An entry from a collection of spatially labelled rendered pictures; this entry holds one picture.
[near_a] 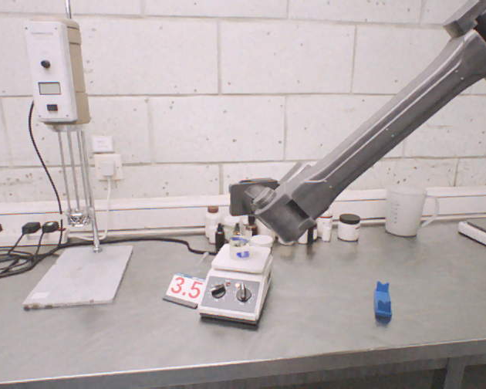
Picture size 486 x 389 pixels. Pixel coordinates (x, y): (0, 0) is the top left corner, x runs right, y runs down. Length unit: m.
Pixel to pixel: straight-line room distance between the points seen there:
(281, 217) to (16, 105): 0.99
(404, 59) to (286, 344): 1.02
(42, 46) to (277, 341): 0.75
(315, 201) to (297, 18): 0.83
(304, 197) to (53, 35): 0.61
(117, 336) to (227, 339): 0.22
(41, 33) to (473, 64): 0.76
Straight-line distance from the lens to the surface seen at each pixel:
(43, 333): 0.86
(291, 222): 0.54
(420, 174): 1.49
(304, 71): 1.26
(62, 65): 0.87
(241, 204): 0.70
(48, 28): 0.88
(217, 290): 0.79
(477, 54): 0.55
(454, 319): 0.91
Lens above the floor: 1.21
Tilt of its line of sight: 16 degrees down
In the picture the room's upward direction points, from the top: straight up
